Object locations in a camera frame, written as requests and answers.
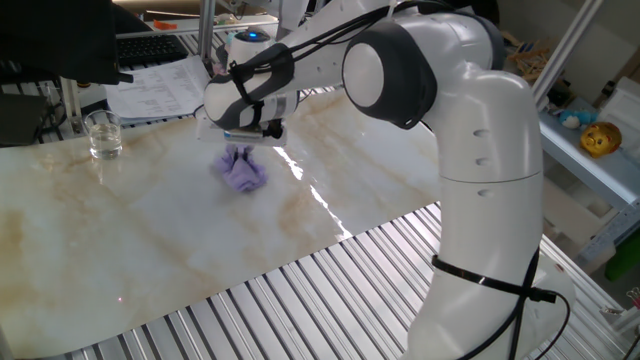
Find clear glass of water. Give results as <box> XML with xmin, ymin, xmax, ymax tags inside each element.
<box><xmin>82</xmin><ymin>109</ymin><xmax>124</xmax><ymax>162</ymax></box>

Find dark box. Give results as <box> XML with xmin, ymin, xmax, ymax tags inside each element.
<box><xmin>0</xmin><ymin>92</ymin><xmax>50</xmax><ymax>149</ymax></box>

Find grey metal shelf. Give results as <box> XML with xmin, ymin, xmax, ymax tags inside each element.
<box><xmin>537</xmin><ymin>97</ymin><xmax>640</xmax><ymax>211</ymax></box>

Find printed paper stack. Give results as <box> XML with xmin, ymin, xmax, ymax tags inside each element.
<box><xmin>103</xmin><ymin>54</ymin><xmax>211</xmax><ymax>127</ymax></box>

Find green bin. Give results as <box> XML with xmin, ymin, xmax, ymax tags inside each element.
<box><xmin>603</xmin><ymin>233</ymin><xmax>640</xmax><ymax>282</ymax></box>

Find purple microfibre cloth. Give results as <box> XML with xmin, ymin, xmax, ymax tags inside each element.
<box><xmin>213</xmin><ymin>144</ymin><xmax>269</xmax><ymax>194</ymax></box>

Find golden piggy bank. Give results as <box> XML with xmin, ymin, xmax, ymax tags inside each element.
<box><xmin>579</xmin><ymin>120</ymin><xmax>623</xmax><ymax>160</ymax></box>

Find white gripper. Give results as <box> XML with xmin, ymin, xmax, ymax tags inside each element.
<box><xmin>195</xmin><ymin>106</ymin><xmax>289</xmax><ymax>162</ymax></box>

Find aluminium frame post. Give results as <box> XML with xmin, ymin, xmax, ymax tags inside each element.
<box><xmin>197</xmin><ymin>0</ymin><xmax>217</xmax><ymax>65</ymax></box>
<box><xmin>529</xmin><ymin>0</ymin><xmax>606</xmax><ymax>114</ymax></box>

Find blue plush toy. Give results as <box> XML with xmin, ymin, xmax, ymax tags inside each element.
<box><xmin>558</xmin><ymin>109</ymin><xmax>599</xmax><ymax>131</ymax></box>

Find silver wrist camera blue caps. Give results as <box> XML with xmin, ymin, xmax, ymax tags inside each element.
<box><xmin>223</xmin><ymin>128</ymin><xmax>286</xmax><ymax>142</ymax></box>

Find large black monitor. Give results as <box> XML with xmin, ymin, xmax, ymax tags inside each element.
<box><xmin>0</xmin><ymin>0</ymin><xmax>135</xmax><ymax>87</ymax></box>

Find wooden sticks pile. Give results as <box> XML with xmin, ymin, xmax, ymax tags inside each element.
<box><xmin>501</xmin><ymin>29</ymin><xmax>551</xmax><ymax>84</ymax></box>

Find pink and black board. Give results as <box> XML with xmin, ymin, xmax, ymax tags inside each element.
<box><xmin>212</xmin><ymin>44</ymin><xmax>234</xmax><ymax>77</ymax></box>

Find black computer keyboard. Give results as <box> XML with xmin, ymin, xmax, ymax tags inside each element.
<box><xmin>115</xmin><ymin>33</ymin><xmax>191</xmax><ymax>69</ymax></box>

